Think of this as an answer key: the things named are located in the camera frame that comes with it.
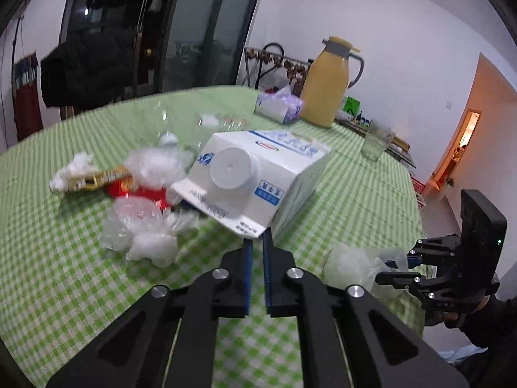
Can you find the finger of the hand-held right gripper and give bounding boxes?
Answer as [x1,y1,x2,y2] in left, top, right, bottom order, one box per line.
[384,234,461,269]
[374,270,457,312]

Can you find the crumpled clear plastic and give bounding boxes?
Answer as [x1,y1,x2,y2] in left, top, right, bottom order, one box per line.
[99,196,200,251]
[123,145,196,190]

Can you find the red hanging cloth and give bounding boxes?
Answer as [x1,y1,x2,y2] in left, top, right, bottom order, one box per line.
[11,50,43,142]

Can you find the person's right hand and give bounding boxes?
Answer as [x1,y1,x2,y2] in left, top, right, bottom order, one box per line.
[424,297,491,330]

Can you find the red snack packet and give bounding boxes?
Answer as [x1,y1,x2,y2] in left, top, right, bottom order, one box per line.
[106,178,174,211]

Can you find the black jacket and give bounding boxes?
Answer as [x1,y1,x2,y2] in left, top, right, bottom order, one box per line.
[39,34,140,109]

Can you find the green checkered tablecloth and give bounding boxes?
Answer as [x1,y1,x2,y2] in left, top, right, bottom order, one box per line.
[0,85,425,388]

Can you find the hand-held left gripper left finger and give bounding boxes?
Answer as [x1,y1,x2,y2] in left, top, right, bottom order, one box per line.
[46,239,255,388]

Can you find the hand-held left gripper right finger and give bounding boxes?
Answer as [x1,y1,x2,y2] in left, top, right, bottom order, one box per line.
[262,230,471,388]

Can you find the gold snack packet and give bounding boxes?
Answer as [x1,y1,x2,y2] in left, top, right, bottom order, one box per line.
[67,167,134,192]

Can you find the sliding glass door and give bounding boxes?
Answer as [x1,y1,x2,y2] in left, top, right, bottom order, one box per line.
[60,0,269,98]

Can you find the purple tissue pack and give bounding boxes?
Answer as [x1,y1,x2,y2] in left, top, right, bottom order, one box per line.
[254,87,305,125]

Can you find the white milk carton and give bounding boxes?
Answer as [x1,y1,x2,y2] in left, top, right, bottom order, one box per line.
[170,129,332,243]

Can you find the clear plastic bottle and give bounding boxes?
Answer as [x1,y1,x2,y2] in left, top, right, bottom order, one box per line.
[153,103,247,158]

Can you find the metal drying rack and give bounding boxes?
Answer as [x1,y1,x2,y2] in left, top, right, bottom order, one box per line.
[242,42,316,90]

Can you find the whitish plastic bag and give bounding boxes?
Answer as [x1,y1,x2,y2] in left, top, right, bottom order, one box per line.
[323,242,409,297]

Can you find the person's right forearm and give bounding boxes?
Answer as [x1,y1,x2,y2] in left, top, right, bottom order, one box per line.
[456,295,517,388]

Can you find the yellow thermos jug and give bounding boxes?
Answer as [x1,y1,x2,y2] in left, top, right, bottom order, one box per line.
[299,36,365,128]

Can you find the white crumpled tissue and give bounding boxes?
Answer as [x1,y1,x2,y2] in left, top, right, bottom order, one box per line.
[48,151,98,192]

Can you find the green box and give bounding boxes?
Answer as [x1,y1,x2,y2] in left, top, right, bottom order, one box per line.
[343,96,363,120]

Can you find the clear glass cup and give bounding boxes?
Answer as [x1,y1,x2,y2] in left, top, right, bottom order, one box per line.
[360,119,396,161]

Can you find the white crumpled plastic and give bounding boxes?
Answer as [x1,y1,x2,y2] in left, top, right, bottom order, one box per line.
[125,230,180,267]

